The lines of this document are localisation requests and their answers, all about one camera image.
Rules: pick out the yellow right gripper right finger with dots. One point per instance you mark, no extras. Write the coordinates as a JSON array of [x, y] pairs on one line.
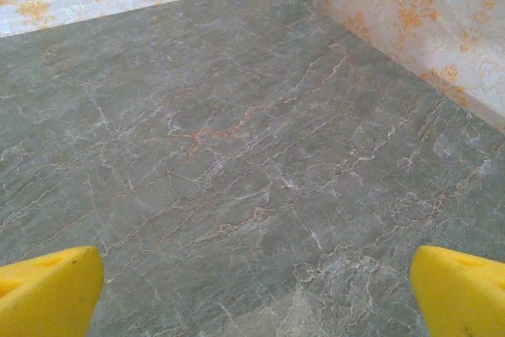
[[461, 301]]

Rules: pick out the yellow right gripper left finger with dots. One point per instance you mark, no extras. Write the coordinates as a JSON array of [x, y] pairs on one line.
[[47, 297]]

